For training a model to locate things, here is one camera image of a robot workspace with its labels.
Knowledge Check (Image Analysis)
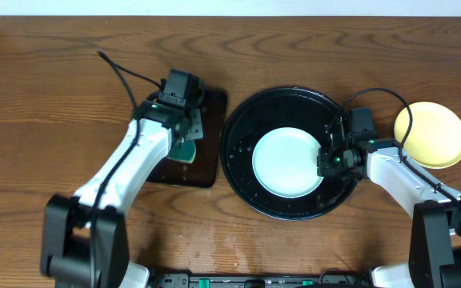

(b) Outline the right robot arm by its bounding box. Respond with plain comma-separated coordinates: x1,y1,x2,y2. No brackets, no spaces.
317,108,461,287

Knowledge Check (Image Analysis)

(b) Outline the black rectangular water tray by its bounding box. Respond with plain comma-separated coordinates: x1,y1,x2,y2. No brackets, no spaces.
147,86,227,188

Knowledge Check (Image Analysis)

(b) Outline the large light green plate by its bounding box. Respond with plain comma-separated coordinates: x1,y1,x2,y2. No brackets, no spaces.
251,127,323,198

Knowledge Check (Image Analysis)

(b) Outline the black round tray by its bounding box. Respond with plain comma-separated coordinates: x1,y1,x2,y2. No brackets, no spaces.
220,87,357,220

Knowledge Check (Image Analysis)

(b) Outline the yellow plate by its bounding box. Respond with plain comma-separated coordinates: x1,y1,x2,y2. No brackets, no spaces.
394,102,461,169

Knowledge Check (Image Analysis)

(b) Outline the green scrubbing sponge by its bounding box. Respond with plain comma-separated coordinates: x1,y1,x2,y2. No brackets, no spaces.
167,141,197,164

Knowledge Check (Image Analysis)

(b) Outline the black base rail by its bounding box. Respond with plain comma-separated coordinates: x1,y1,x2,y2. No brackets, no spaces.
146,269,374,288

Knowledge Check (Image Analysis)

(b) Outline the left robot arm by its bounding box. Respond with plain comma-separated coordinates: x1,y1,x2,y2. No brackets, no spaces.
40,70,205,287

